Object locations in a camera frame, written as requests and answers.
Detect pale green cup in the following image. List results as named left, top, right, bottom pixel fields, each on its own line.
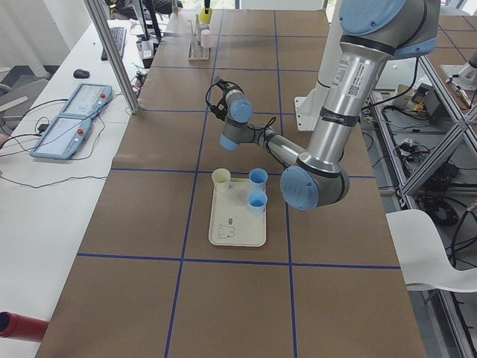
left=212, top=168, right=231, bottom=192

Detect upper teach pendant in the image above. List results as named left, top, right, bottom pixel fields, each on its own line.
left=60, top=83, right=113, bottom=118

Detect light blue cup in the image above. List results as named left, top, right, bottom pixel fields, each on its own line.
left=247, top=191, right=268, bottom=216
left=249, top=168, right=268, bottom=192

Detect black computer mouse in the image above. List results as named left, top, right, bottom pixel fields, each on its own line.
left=73, top=69, right=90, bottom=79

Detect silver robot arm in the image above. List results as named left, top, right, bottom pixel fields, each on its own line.
left=207, top=1, right=440, bottom=210

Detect red cylinder tube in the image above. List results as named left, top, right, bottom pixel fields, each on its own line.
left=1, top=312, right=49, bottom=342

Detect lower teach pendant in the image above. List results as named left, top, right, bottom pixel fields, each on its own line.
left=30, top=115, right=92, bottom=160

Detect teach pendant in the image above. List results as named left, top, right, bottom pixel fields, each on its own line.
left=60, top=83, right=113, bottom=118
left=30, top=115, right=92, bottom=160

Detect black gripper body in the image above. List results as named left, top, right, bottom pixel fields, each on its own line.
left=210, top=80, right=239, bottom=120

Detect white wire cup rack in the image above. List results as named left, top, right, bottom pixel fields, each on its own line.
left=188, top=14, right=210, bottom=61

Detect yellow plastic cup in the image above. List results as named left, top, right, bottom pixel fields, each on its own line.
left=198, top=7, right=212, bottom=25

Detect black keyboard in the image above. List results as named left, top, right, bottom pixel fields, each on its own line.
left=110, top=27, right=127, bottom=59

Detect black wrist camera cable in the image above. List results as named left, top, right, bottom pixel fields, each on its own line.
left=204, top=78, right=277, bottom=139

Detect aluminium frame post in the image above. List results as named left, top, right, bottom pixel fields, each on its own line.
left=83, top=0, right=139, bottom=114

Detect cream plastic tray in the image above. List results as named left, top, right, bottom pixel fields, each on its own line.
left=209, top=178, right=267, bottom=247

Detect pink plastic cup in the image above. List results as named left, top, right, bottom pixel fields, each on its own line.
left=200, top=29, right=213, bottom=48

